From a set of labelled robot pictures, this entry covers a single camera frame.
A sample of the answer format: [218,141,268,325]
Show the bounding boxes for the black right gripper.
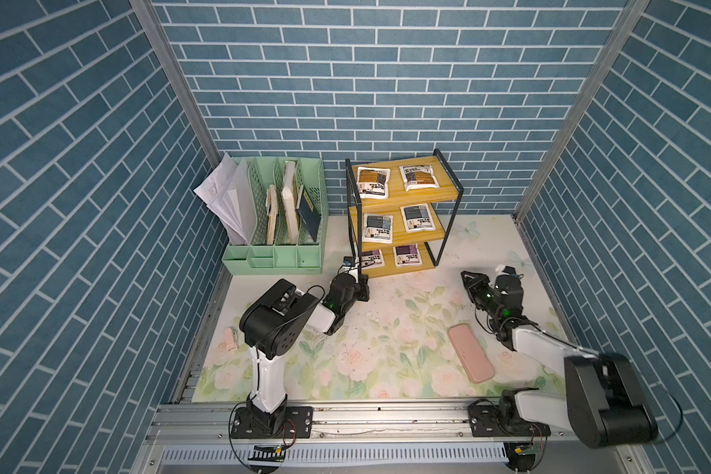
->
[457,269,498,321]

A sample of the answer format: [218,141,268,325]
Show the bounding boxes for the purple coffee bag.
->
[359,249,385,271]
[393,244,423,268]

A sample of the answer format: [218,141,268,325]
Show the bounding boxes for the teal coffee bag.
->
[363,213,393,244]
[401,203,436,233]

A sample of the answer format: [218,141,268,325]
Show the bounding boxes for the wooden black-frame three-tier shelf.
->
[345,149,464,278]

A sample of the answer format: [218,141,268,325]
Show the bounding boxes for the yellow coffee bag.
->
[357,166,391,199]
[400,165,440,192]

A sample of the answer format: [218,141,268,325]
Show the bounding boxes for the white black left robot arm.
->
[239,270,369,416]

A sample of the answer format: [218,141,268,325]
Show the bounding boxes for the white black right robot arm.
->
[460,266,659,448]

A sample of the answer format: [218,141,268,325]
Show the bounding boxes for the floral table mat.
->
[192,214,594,404]

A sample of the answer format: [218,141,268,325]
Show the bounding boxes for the pink eyeglass case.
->
[448,324,495,383]

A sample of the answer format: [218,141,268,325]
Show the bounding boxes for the dark navy notebook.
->
[296,187,321,244]

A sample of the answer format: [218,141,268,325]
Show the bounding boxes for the green plastic file organizer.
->
[222,157,329,276]

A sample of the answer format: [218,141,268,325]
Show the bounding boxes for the thick cream book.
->
[282,160,299,245]

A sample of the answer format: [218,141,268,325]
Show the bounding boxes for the thin beige book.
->
[266,185,278,246]

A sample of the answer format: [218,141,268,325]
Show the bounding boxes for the white paper sheets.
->
[194,153,258,245]

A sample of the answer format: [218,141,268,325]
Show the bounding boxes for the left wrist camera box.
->
[338,256,361,282]

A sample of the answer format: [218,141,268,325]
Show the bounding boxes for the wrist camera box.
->
[496,264,521,278]
[338,256,361,282]

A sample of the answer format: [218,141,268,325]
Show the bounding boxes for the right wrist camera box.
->
[496,264,521,278]

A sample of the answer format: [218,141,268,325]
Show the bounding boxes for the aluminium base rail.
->
[132,399,652,473]

